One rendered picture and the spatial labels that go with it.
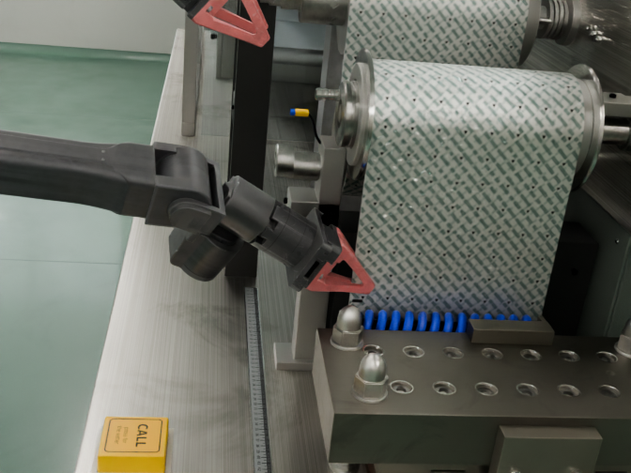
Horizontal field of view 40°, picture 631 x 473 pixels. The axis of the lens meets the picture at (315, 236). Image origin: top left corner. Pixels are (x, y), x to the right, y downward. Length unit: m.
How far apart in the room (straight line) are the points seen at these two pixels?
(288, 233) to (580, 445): 0.37
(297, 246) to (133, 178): 0.19
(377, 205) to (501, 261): 0.17
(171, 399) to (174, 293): 0.27
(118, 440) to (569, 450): 0.46
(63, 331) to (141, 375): 1.87
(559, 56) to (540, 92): 0.33
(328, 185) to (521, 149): 0.23
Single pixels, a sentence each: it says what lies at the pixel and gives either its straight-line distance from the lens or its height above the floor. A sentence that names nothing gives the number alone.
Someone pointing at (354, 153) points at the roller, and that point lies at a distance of 0.95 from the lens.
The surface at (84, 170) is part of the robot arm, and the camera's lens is 0.86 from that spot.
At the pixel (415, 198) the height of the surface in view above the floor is 1.18.
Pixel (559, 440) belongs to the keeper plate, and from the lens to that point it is 0.89.
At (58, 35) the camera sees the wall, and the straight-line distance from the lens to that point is 6.66.
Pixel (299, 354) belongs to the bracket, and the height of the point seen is 0.92.
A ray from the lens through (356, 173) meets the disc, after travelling 0.96.
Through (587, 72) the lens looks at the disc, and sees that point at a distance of 1.03.
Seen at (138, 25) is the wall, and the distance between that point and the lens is 6.57.
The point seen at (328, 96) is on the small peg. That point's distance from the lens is 0.97.
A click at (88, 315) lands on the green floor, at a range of 3.05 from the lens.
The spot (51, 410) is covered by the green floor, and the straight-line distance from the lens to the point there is 2.60.
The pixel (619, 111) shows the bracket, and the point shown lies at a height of 1.28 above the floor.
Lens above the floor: 1.51
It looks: 24 degrees down
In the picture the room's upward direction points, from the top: 6 degrees clockwise
